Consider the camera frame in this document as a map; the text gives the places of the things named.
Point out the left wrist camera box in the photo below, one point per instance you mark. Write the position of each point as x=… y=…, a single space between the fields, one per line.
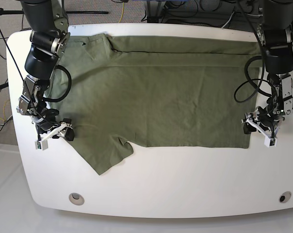
x=269 y=142

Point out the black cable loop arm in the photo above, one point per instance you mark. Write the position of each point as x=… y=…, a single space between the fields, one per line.
x=60 y=85
x=255 y=83

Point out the right table grommet hole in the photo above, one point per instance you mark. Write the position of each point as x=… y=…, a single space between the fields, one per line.
x=285 y=197

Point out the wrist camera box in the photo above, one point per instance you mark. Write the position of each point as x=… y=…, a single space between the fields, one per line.
x=269 y=142
x=41 y=144

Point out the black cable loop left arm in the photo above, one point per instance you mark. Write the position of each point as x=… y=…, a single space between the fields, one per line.
x=255 y=83

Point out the table grommet hole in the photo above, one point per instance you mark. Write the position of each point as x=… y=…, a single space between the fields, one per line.
x=76 y=199
x=285 y=197

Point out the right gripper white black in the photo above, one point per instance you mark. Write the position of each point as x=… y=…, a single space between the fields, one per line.
x=56 y=129

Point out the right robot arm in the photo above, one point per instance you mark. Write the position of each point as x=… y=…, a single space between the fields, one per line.
x=49 y=23

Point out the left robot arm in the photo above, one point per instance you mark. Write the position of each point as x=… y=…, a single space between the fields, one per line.
x=269 y=72

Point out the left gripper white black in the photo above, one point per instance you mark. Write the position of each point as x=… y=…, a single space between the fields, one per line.
x=264 y=121

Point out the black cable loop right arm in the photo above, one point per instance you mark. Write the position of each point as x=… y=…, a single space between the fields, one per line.
x=60 y=85

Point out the olive green T-shirt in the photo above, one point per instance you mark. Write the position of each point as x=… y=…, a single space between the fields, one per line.
x=154 y=92

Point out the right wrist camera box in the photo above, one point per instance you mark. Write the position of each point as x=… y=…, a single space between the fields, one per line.
x=41 y=144

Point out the black tripod stand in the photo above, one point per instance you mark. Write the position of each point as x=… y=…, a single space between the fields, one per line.
x=20 y=12

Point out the left table grommet hole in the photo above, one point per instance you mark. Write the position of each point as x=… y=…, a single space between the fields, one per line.
x=76 y=199

